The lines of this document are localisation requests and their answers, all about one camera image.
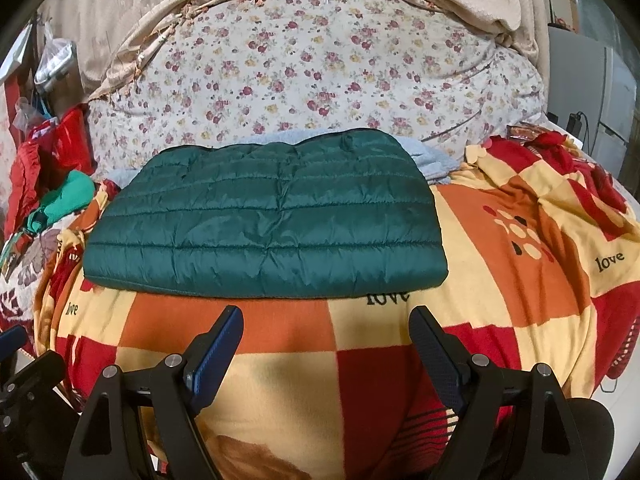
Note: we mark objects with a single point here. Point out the grey fleece cloth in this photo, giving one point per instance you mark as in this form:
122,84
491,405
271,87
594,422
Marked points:
435,165

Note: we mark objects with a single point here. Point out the red quilted garment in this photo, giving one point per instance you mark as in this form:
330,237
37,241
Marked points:
25,175

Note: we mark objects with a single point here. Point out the red orange checked fleece blanket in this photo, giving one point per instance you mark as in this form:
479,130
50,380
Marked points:
500,285

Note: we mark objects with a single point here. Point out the white refrigerator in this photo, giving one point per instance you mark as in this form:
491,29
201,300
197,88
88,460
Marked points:
600,90

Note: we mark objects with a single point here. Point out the green knit garment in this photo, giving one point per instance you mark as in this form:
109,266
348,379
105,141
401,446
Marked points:
65,195

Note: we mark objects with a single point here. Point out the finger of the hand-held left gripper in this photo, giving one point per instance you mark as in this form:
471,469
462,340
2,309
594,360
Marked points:
12,340

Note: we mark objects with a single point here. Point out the brown garment tag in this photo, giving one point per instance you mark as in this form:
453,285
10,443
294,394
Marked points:
10,256

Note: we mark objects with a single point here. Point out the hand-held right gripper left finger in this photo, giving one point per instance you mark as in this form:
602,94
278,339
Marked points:
220,355

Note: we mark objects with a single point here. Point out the dark green puffer jacket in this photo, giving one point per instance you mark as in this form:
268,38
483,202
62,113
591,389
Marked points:
265,220

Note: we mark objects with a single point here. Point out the floral print quilt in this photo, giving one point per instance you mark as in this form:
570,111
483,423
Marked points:
310,70

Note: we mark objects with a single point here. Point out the maroon white leaf plush blanket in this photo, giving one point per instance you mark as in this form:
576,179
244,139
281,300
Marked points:
20,280

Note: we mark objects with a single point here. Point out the clear plastic bag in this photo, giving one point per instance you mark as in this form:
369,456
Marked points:
55,60

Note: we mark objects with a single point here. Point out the brown snack packet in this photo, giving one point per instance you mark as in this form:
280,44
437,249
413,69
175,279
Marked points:
525,132

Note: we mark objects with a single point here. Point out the black charger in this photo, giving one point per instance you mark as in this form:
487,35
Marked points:
575,122

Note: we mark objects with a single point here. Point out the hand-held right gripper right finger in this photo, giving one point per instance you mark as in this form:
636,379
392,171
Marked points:
435,355

